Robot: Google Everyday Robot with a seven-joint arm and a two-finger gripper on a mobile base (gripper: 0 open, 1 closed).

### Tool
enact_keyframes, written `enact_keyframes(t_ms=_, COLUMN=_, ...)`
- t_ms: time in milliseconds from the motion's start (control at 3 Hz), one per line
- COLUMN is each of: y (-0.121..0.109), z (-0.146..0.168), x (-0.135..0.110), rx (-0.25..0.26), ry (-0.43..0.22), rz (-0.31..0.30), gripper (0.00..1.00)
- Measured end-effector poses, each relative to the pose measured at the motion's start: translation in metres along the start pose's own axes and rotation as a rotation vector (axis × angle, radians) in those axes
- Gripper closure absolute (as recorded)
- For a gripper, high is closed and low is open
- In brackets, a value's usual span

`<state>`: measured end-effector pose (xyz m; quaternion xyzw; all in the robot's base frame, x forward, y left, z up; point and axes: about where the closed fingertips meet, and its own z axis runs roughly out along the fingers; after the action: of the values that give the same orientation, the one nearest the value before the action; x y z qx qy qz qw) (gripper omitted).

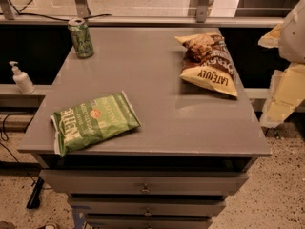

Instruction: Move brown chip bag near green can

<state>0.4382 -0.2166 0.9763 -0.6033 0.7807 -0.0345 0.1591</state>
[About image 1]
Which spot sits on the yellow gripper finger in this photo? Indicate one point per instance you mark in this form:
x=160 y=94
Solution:
x=286 y=92
x=271 y=38

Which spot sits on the brown Late July chip bag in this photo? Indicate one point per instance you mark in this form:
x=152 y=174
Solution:
x=207 y=62

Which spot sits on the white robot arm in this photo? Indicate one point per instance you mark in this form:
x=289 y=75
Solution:
x=292 y=35

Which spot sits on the green Kettle chip bag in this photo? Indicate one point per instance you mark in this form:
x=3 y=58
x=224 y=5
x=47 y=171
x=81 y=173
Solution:
x=92 y=122

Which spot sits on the green soda can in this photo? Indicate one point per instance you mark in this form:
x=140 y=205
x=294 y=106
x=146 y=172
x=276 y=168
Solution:
x=80 y=37

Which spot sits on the top drawer metal knob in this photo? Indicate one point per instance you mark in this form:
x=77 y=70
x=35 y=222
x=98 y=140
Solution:
x=145 y=189

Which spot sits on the drawer metal knob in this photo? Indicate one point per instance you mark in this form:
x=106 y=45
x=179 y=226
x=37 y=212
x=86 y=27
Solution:
x=145 y=189
x=147 y=212

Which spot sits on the white pump soap bottle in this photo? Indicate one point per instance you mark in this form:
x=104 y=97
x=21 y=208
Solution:
x=21 y=79

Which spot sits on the grey metal window ledge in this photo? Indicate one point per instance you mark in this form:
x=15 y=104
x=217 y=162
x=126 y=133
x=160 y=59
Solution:
x=163 y=22

